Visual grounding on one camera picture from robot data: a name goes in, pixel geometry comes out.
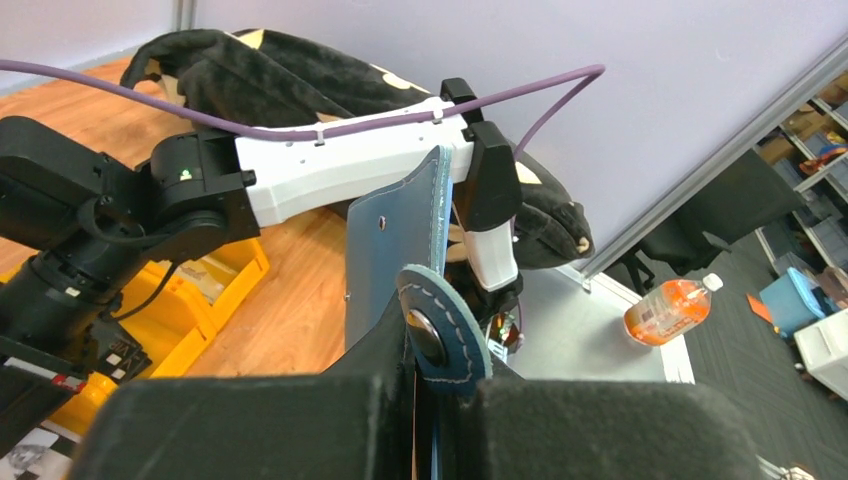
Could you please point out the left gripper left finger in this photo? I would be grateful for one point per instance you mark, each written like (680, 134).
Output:
(352, 421)

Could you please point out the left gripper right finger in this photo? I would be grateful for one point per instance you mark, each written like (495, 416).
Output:
(517, 428)

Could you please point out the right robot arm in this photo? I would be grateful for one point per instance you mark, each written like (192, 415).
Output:
(94, 222)

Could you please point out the gold cards stack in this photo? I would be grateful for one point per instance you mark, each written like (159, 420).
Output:
(210, 275)

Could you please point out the black cards stack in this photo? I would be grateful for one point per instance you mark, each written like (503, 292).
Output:
(123, 361)

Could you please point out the white grey cards stack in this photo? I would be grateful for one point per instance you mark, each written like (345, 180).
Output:
(40, 455)

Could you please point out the orange drink bottle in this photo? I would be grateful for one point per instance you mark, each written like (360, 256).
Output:
(670, 310)

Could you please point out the right yellow bin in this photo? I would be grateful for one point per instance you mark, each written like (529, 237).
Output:
(182, 322)

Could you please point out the yellow bin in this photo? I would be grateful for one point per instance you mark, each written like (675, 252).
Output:
(182, 322)
(77, 414)

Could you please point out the middle yellow bin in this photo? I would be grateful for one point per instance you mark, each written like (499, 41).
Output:
(77, 414)

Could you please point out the black office chair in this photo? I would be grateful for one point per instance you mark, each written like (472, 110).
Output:
(746, 195)

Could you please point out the black floral plush blanket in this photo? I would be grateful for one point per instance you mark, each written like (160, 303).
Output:
(266, 78)

